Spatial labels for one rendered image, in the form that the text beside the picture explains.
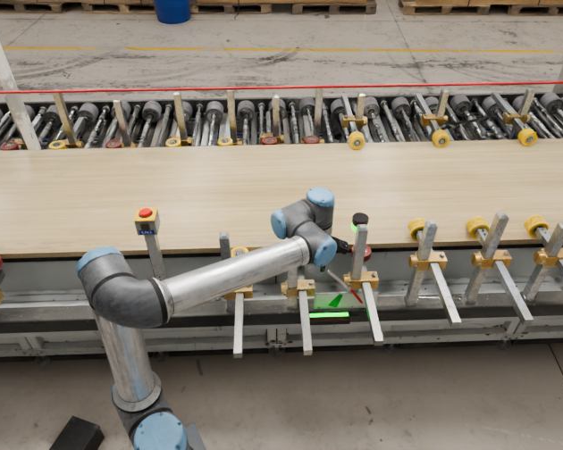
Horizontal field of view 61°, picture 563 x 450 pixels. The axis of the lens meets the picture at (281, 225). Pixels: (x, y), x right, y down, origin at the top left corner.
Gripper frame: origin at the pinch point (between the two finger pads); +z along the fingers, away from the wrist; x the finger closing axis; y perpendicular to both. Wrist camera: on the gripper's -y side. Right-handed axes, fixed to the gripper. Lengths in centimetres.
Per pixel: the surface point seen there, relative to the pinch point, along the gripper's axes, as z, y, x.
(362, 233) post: -13.1, -14.7, -6.4
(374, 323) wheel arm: 12.6, -18.7, 14.3
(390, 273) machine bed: 33, -36, -28
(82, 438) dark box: 87, 105, 18
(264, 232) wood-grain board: 8.5, 20.6, -31.9
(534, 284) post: 18, -89, -7
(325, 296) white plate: 20.7, -3.4, -5.7
